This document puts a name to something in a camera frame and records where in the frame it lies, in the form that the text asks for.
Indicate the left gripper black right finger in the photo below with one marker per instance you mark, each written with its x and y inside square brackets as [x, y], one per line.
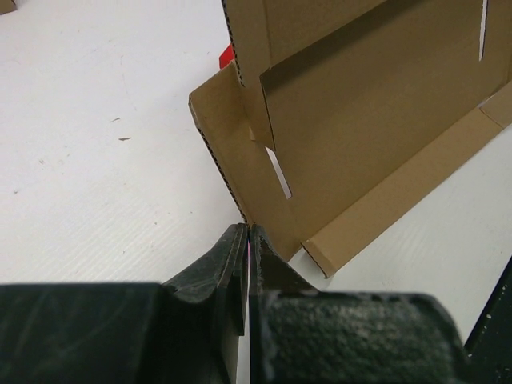
[299, 334]

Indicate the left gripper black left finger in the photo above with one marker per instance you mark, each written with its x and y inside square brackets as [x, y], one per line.
[185, 330]

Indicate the small closed cardboard box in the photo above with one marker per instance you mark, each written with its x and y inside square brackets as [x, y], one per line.
[7, 6]

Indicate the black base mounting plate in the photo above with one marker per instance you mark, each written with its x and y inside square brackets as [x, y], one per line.
[489, 343]

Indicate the small red plastic block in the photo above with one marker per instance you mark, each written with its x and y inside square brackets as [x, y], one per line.
[226, 57]

